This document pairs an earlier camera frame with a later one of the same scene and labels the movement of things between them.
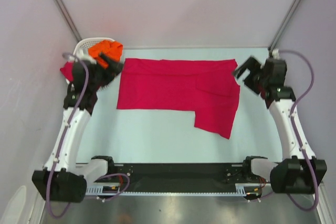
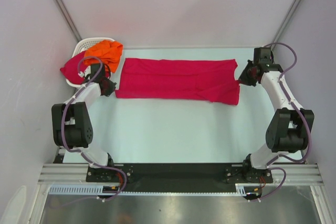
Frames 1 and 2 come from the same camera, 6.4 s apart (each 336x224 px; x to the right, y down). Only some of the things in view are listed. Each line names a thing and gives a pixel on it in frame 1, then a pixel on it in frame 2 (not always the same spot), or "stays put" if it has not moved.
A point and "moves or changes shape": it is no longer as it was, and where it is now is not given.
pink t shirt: [210, 87] moves or changes shape
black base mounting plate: [183, 177] stays put
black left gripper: [114, 68] → [111, 89]
